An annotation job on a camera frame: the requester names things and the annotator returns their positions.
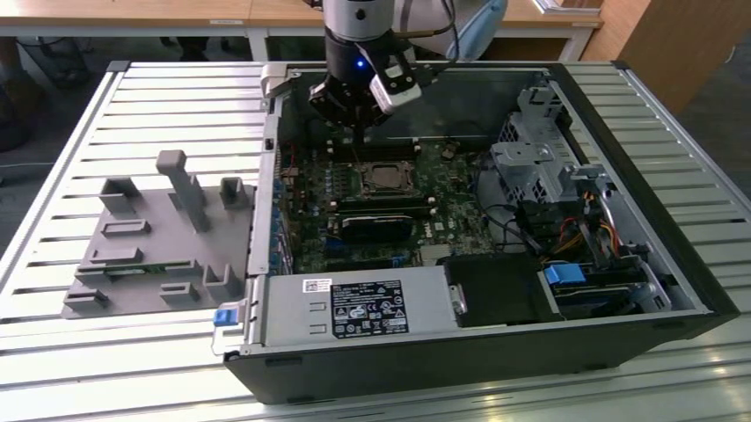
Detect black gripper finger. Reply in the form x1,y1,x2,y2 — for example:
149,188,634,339
309,81,361,146
355,90,389,146

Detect metal socket cover frame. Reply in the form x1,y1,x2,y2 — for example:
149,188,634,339
361,161,418,194

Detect silver green CPU plate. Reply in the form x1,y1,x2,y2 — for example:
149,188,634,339
370,165,410,186

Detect black RAM slot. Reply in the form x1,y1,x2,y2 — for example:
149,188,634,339
357,150,421,163
334,196,430,208
357,140,419,153
335,205,431,217

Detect CPU socket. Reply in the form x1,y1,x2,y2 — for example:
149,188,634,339
357,160,421,196

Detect wooden office desk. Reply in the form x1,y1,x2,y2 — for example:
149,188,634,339
0,0,254,39
249,0,606,62

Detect black graphics card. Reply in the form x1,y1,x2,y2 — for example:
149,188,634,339
338,214,415,245

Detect silver metal drive cage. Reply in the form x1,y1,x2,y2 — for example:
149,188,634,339
490,85,594,207

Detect green PC motherboard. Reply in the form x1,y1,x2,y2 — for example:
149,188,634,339
275,140,501,273

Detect grey parts rack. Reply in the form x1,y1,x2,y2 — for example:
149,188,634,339
61,149,259,320

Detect grey power supply unit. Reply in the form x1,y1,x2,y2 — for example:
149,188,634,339
258,266,457,346

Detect green RAM stick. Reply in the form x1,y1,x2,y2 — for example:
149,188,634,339
105,261,195,280

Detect blue disk carrier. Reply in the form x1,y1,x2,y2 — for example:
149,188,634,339
544,262,588,289

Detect brown wooden cabinet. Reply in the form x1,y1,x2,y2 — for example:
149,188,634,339
581,0,751,115

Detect black open PC case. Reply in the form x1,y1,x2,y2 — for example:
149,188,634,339
222,61,741,405

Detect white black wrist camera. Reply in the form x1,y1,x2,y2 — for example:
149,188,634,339
361,41,425,116

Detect thin red wire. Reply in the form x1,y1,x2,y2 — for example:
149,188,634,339
278,143,298,177

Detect yellow orange power wires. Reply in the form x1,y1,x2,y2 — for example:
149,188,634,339
552,219,624,256

